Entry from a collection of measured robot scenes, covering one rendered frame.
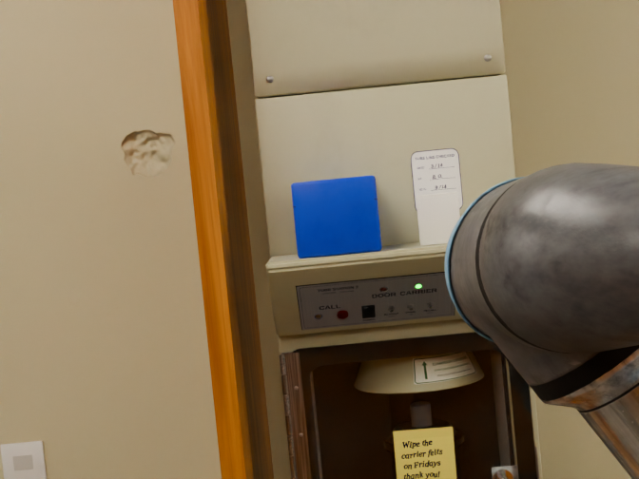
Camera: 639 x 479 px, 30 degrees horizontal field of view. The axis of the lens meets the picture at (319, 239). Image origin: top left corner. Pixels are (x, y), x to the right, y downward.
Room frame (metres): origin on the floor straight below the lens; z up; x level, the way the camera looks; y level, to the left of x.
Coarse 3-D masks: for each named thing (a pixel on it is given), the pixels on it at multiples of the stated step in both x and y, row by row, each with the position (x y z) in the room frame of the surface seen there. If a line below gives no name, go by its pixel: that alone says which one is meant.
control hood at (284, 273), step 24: (288, 264) 1.40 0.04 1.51; (312, 264) 1.40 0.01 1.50; (336, 264) 1.40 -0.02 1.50; (360, 264) 1.40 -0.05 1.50; (384, 264) 1.40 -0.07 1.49; (408, 264) 1.40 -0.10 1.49; (432, 264) 1.41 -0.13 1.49; (288, 288) 1.42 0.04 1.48; (288, 312) 1.45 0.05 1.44; (456, 312) 1.47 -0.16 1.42
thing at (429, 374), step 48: (432, 336) 1.50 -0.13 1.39; (480, 336) 1.50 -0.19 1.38; (336, 384) 1.50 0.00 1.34; (384, 384) 1.50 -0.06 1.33; (432, 384) 1.50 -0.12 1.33; (480, 384) 1.50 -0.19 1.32; (528, 384) 1.50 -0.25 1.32; (336, 432) 1.50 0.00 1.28; (384, 432) 1.50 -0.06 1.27; (480, 432) 1.50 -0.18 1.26; (528, 432) 1.50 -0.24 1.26
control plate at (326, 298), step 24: (312, 288) 1.42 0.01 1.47; (336, 288) 1.43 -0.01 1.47; (360, 288) 1.43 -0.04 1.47; (408, 288) 1.43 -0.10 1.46; (432, 288) 1.44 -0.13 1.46; (312, 312) 1.46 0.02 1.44; (336, 312) 1.46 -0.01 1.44; (360, 312) 1.46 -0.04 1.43; (384, 312) 1.46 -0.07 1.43; (408, 312) 1.47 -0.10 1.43; (432, 312) 1.47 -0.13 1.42
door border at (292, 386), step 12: (288, 360) 1.50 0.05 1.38; (288, 372) 1.50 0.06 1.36; (300, 372) 1.50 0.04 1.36; (288, 384) 1.50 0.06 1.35; (300, 384) 1.50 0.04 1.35; (300, 396) 1.50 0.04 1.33; (300, 408) 1.50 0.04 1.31; (288, 420) 1.50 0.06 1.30; (300, 420) 1.50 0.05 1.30; (288, 432) 1.50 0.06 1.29; (300, 432) 1.50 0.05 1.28; (300, 444) 1.50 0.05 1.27; (300, 456) 1.50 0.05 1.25; (300, 468) 1.50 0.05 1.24
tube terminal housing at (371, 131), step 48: (288, 96) 1.51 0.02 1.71; (336, 96) 1.51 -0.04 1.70; (384, 96) 1.51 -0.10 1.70; (432, 96) 1.51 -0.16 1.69; (480, 96) 1.51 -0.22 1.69; (288, 144) 1.51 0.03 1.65; (336, 144) 1.51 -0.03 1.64; (384, 144) 1.51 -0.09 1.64; (432, 144) 1.51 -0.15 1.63; (480, 144) 1.51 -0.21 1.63; (288, 192) 1.51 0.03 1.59; (384, 192) 1.51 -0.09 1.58; (480, 192) 1.51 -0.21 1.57; (288, 240) 1.51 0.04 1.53; (384, 240) 1.51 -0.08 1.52; (288, 336) 1.51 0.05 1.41; (336, 336) 1.51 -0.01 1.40; (384, 336) 1.51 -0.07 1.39
